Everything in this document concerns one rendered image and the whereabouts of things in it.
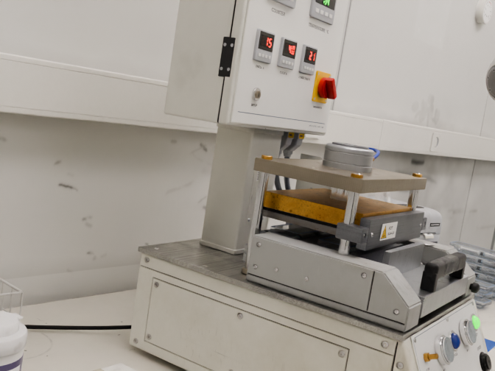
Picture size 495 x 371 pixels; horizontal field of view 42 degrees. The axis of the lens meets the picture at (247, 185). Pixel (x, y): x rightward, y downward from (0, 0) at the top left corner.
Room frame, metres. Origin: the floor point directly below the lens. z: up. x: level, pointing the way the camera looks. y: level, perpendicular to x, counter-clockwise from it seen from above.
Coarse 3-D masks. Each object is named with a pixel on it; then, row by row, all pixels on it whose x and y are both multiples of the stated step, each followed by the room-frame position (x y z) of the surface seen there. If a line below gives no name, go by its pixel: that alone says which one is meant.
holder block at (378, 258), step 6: (300, 240) 0.97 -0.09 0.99; (306, 240) 0.98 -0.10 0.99; (312, 240) 0.99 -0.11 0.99; (384, 246) 1.03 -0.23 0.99; (390, 246) 1.04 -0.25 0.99; (396, 246) 1.05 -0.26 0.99; (402, 246) 1.08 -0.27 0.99; (354, 252) 0.94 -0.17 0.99; (360, 252) 0.95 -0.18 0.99; (366, 252) 0.95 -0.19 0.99; (372, 252) 0.97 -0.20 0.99; (378, 252) 0.99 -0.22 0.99; (384, 252) 1.01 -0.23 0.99; (366, 258) 0.95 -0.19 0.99; (372, 258) 0.97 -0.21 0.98; (378, 258) 0.99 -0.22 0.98
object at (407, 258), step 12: (396, 252) 0.93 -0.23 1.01; (408, 252) 0.97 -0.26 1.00; (420, 252) 1.02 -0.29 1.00; (396, 264) 0.94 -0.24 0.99; (408, 264) 0.98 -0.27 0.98; (420, 264) 1.03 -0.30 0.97; (408, 276) 0.95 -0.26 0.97; (420, 276) 0.96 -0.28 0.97; (444, 288) 0.92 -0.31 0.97; (456, 288) 0.97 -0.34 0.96; (432, 300) 0.88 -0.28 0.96; (444, 300) 0.93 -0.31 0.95; (420, 312) 0.84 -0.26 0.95
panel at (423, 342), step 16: (464, 304) 1.02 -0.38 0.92; (448, 320) 0.93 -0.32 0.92; (416, 336) 0.82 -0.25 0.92; (432, 336) 0.87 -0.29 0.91; (448, 336) 0.92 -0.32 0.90; (480, 336) 1.04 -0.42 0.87; (416, 352) 0.81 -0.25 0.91; (432, 352) 0.85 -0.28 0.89; (464, 352) 0.95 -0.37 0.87; (480, 352) 1.01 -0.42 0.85; (432, 368) 0.83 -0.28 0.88; (448, 368) 0.88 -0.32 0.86; (464, 368) 0.93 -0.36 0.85; (480, 368) 0.99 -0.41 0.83
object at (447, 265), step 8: (448, 256) 0.95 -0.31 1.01; (456, 256) 0.96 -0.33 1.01; (464, 256) 0.98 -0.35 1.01; (432, 264) 0.88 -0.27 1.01; (440, 264) 0.89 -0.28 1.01; (448, 264) 0.91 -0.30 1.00; (456, 264) 0.95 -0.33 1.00; (464, 264) 0.99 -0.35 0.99; (424, 272) 0.88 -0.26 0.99; (432, 272) 0.87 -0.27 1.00; (440, 272) 0.89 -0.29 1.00; (448, 272) 0.92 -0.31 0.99; (456, 272) 0.99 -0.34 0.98; (424, 280) 0.88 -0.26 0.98; (432, 280) 0.87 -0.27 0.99; (424, 288) 0.88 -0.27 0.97; (432, 288) 0.87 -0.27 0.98
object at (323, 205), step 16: (272, 192) 0.99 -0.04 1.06; (288, 192) 1.02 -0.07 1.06; (304, 192) 1.06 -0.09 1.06; (320, 192) 1.09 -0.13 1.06; (336, 192) 1.03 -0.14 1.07; (272, 208) 0.99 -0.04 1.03; (288, 208) 0.97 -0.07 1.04; (304, 208) 0.96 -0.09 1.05; (320, 208) 0.95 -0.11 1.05; (336, 208) 0.93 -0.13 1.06; (368, 208) 0.98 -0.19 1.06; (384, 208) 1.01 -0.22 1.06; (400, 208) 1.04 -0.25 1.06; (304, 224) 0.96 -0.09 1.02; (320, 224) 0.95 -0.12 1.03; (336, 224) 0.93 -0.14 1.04
